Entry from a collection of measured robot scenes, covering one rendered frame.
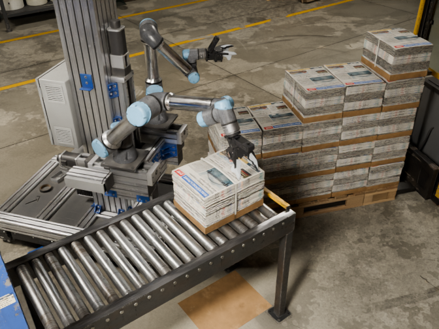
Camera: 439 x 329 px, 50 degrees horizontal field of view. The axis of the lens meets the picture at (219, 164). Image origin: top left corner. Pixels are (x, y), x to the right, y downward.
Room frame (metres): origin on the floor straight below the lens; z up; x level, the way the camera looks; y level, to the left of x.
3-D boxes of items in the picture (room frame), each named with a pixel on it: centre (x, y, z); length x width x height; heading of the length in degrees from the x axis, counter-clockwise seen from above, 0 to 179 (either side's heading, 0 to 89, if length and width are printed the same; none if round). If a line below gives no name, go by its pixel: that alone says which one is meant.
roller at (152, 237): (1.68, 0.31, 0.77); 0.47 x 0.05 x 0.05; 36
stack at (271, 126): (2.91, -0.52, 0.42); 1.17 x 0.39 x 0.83; 105
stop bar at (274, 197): (2.06, -0.23, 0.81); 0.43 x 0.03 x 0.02; 36
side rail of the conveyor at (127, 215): (1.88, 0.46, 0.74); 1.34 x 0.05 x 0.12; 126
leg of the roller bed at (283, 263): (1.86, -0.35, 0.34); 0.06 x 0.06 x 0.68; 36
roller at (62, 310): (1.37, 0.73, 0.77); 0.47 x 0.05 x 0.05; 36
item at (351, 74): (3.02, -0.93, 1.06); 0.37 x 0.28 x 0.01; 13
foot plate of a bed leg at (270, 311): (1.86, -0.35, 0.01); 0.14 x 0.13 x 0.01; 36
